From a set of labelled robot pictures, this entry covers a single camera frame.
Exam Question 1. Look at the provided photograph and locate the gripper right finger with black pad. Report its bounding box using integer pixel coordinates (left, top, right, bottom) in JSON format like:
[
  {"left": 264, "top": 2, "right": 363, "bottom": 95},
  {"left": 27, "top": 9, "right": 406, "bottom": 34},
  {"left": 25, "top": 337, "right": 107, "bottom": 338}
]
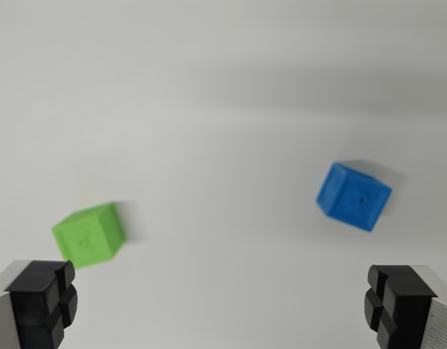
[{"left": 363, "top": 264, "right": 447, "bottom": 349}]

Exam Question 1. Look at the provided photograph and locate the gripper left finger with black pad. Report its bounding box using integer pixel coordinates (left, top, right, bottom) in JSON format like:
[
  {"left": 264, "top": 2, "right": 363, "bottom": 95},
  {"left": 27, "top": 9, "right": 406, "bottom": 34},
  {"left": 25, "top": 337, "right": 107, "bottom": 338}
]
[{"left": 0, "top": 259, "right": 79, "bottom": 349}]

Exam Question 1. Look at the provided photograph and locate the green cube with embossed figures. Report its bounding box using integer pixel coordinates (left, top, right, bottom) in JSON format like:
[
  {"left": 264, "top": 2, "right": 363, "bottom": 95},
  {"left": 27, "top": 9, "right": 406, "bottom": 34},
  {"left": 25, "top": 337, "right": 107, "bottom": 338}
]
[{"left": 51, "top": 202, "right": 128, "bottom": 270}]

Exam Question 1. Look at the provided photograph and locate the blue cube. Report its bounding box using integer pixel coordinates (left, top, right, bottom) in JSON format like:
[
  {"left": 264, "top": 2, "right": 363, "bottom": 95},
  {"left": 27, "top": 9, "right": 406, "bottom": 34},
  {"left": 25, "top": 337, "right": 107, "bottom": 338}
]
[{"left": 315, "top": 161, "right": 393, "bottom": 233}]

